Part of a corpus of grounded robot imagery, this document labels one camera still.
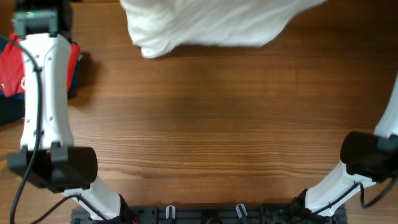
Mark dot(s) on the white t-shirt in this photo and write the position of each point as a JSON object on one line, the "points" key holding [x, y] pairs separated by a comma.
{"points": [[159, 26]]}

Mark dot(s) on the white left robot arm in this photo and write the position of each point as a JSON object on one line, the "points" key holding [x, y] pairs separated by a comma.
{"points": [[48, 158]]}

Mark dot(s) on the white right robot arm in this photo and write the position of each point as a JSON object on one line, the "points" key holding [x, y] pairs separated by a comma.
{"points": [[367, 166]]}

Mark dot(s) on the black folded garment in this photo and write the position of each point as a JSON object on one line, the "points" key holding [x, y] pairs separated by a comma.
{"points": [[12, 108]]}

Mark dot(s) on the red folded t-shirt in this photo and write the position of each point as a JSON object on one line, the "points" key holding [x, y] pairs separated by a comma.
{"points": [[55, 56]]}

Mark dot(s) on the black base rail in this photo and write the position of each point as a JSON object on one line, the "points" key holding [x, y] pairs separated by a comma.
{"points": [[266, 214]]}

